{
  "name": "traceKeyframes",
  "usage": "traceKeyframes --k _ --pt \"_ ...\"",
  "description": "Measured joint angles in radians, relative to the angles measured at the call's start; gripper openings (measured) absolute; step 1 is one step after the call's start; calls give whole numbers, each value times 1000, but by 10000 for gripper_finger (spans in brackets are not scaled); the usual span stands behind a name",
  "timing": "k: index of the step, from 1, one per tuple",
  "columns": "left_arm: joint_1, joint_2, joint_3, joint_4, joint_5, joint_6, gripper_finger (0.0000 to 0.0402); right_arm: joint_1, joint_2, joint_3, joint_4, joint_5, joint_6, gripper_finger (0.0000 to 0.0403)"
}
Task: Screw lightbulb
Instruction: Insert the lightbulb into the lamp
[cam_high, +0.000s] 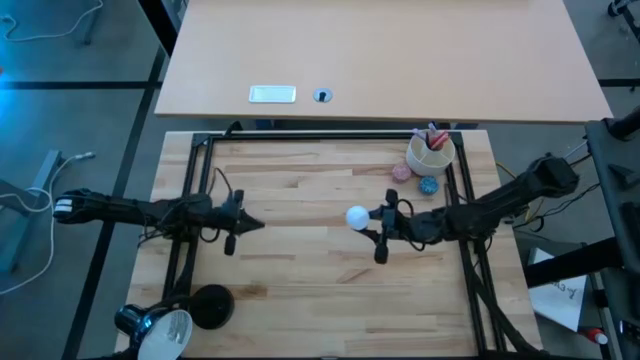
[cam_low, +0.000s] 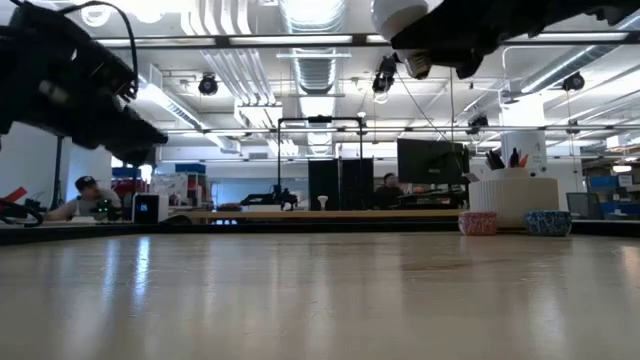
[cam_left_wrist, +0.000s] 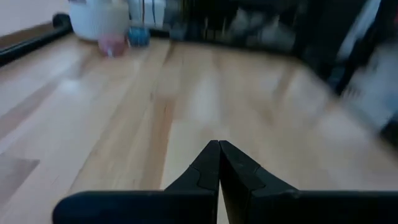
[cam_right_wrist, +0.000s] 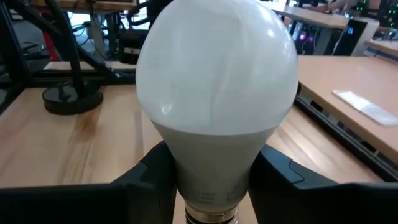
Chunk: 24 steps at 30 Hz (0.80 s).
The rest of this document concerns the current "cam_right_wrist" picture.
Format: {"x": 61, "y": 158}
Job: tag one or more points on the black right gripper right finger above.
{"x": 311, "y": 202}

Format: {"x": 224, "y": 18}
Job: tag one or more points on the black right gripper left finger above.
{"x": 93, "y": 205}

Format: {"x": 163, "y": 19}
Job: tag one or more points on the black gooseneck desk lamp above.
{"x": 73, "y": 102}

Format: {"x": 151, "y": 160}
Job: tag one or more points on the light wooden desk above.
{"x": 317, "y": 20}
{"x": 385, "y": 46}
{"x": 342, "y": 81}

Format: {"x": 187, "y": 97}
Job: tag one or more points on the black and white computer tower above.
{"x": 349, "y": 37}

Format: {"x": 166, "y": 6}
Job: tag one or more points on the person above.
{"x": 332, "y": 5}

